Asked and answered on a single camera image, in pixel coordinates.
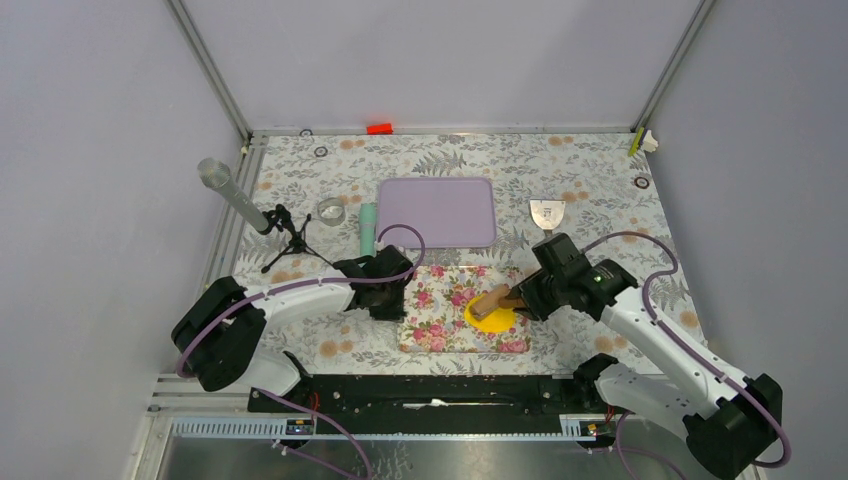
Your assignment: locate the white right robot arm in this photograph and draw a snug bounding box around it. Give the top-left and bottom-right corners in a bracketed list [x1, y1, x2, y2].
[492, 233, 792, 479]

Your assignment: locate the floral rectangular tray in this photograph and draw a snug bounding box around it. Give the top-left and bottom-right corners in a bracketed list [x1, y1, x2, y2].
[398, 265, 532, 354]

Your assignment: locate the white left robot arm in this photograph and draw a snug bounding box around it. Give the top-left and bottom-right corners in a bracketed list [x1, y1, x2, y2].
[171, 245, 421, 411]

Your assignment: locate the white yellow corner clip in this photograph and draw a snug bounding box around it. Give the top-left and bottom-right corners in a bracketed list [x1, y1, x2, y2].
[628, 127, 659, 157]

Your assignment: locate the yellow dough piece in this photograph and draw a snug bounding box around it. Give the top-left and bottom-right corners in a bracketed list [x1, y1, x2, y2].
[463, 293, 517, 334]

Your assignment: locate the purple plastic tray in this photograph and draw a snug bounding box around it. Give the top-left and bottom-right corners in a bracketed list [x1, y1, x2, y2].
[376, 177, 498, 249]

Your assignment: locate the wooden dough roller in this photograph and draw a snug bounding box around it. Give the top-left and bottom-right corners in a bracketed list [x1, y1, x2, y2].
[472, 284, 511, 319]

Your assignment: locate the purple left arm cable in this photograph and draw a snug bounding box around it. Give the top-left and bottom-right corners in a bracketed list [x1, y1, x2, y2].
[174, 223, 428, 480]

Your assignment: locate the metal spatula wooden handle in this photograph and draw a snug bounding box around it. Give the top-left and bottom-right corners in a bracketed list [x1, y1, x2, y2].
[529, 199, 566, 240]

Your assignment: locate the silver microphone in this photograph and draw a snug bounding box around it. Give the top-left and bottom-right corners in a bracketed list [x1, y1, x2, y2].
[197, 157, 271, 235]

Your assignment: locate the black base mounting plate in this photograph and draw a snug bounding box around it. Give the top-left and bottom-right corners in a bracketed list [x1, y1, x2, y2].
[284, 374, 613, 435]

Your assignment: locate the red block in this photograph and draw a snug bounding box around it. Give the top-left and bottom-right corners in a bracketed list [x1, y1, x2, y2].
[366, 123, 394, 135]

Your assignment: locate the floral tablecloth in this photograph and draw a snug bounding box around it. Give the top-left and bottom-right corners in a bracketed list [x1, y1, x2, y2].
[233, 134, 674, 375]

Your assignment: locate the black mini tripod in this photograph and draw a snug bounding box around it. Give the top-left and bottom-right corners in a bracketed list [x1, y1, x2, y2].
[259, 204, 331, 274]

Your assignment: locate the teal handled tool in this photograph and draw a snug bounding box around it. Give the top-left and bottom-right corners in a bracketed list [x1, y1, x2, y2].
[358, 203, 377, 256]

